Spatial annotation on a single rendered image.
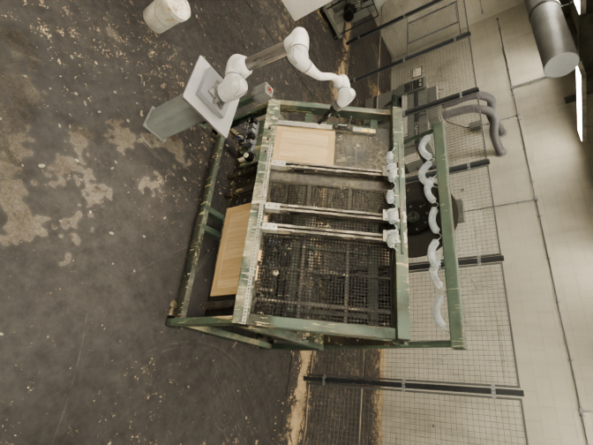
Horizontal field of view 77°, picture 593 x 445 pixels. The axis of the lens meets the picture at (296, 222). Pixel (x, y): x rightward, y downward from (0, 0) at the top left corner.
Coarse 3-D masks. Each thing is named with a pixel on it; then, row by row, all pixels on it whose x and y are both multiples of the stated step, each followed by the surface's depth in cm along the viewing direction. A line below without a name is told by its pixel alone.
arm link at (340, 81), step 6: (312, 66) 272; (306, 72) 274; (312, 72) 275; (318, 72) 278; (324, 72) 287; (318, 78) 281; (324, 78) 285; (330, 78) 294; (336, 78) 301; (342, 78) 304; (336, 84) 305; (342, 84) 304; (348, 84) 306
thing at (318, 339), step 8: (344, 272) 343; (336, 280) 356; (360, 280) 342; (320, 288) 349; (352, 288) 343; (328, 296) 354; (336, 296) 349; (352, 296) 325; (360, 296) 322; (336, 304) 334; (352, 304) 329; (352, 312) 334; (328, 320) 344; (312, 336) 329; (320, 336) 335; (328, 336) 337; (336, 336) 332; (344, 336) 328; (320, 344) 336; (328, 344) 333; (336, 344) 329; (344, 344) 325; (352, 344) 321; (360, 344) 317; (368, 344) 313; (376, 344) 309; (384, 344) 306; (392, 344) 302; (400, 344) 293; (408, 344) 295
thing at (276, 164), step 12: (276, 168) 336; (288, 168) 334; (300, 168) 332; (312, 168) 332; (324, 168) 335; (336, 168) 333; (348, 168) 333; (360, 168) 334; (384, 168) 330; (396, 168) 330
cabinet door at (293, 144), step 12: (276, 132) 354; (288, 132) 355; (300, 132) 355; (312, 132) 356; (324, 132) 356; (276, 144) 348; (288, 144) 349; (300, 144) 350; (312, 144) 350; (324, 144) 351; (276, 156) 342; (288, 156) 343; (300, 156) 344; (312, 156) 344; (324, 156) 344
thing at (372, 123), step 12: (312, 120) 370; (372, 120) 371; (300, 192) 333; (372, 204) 330; (372, 228) 320; (360, 252) 312; (288, 288) 295; (372, 288) 297; (372, 300) 293; (288, 312) 286; (372, 324) 285
